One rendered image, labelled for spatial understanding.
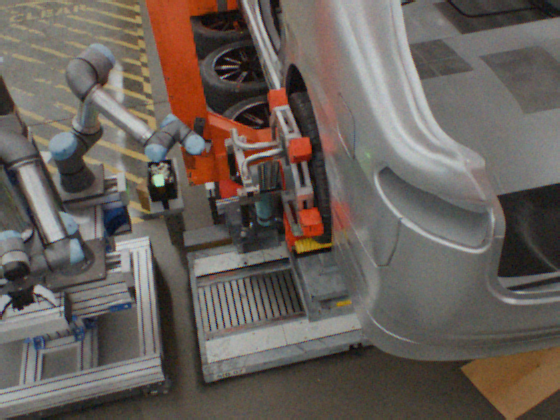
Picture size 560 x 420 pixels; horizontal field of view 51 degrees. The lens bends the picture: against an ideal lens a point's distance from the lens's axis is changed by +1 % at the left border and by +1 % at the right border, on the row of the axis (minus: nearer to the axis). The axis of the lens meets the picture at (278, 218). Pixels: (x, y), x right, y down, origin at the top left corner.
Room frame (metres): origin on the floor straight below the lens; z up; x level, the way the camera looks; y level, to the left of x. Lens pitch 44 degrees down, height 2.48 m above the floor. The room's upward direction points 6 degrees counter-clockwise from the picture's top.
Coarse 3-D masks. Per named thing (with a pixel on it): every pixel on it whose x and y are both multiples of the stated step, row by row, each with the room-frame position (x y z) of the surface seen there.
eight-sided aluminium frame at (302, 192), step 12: (276, 108) 2.03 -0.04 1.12; (288, 108) 2.02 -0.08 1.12; (276, 120) 2.06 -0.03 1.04; (288, 120) 1.97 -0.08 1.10; (276, 156) 2.16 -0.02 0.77; (288, 156) 1.79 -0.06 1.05; (300, 192) 1.67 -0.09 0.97; (312, 192) 1.67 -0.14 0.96; (288, 204) 2.00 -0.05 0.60; (300, 204) 1.66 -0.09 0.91; (312, 204) 1.67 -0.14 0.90; (288, 216) 1.91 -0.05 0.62; (300, 228) 1.66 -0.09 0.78
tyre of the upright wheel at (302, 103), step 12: (300, 96) 2.02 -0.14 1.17; (300, 108) 1.94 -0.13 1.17; (312, 108) 1.92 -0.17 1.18; (312, 120) 1.85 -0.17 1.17; (312, 132) 1.80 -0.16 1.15; (312, 144) 1.77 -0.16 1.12; (312, 156) 1.75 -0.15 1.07; (324, 168) 1.69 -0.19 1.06; (324, 180) 1.67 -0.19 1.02; (324, 192) 1.65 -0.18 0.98; (324, 204) 1.63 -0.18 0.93; (324, 216) 1.62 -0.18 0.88; (324, 228) 1.62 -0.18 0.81; (324, 240) 1.65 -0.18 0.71
